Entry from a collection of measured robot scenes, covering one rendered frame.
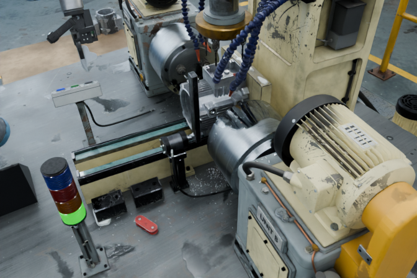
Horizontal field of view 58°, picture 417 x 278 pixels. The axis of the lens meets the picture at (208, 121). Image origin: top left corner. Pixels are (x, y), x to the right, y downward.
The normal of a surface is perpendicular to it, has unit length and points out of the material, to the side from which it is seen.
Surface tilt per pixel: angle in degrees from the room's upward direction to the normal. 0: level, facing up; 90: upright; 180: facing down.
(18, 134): 0
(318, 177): 0
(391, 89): 0
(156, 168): 90
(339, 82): 90
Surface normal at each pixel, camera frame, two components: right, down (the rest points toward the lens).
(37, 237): -0.03, -0.77
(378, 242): -0.91, 0.28
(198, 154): 0.41, 0.57
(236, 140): -0.64, -0.37
